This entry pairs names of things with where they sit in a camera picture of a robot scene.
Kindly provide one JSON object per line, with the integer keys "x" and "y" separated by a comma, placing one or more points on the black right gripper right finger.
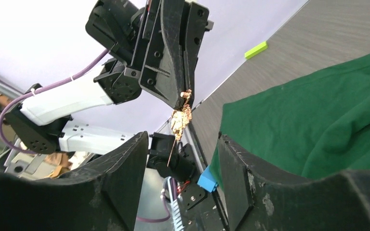
{"x": 262, "y": 197}

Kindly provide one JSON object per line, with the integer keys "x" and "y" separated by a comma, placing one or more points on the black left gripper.
{"x": 154, "y": 48}

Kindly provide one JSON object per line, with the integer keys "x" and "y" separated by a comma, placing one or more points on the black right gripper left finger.
{"x": 102, "y": 195}

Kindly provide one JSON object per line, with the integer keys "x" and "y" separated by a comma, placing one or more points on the gold brooch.
{"x": 180, "y": 119}

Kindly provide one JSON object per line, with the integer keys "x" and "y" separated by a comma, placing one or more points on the green garment cloth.
{"x": 312, "y": 126}

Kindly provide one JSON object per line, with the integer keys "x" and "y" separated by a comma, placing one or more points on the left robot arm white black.
{"x": 42, "y": 119}

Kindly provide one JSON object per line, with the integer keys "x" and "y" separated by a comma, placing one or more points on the lime green block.
{"x": 256, "y": 50}

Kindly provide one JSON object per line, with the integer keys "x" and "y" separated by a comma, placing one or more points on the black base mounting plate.
{"x": 200, "y": 210}

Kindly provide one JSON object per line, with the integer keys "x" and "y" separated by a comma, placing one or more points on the light blue cube block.
{"x": 207, "y": 181}

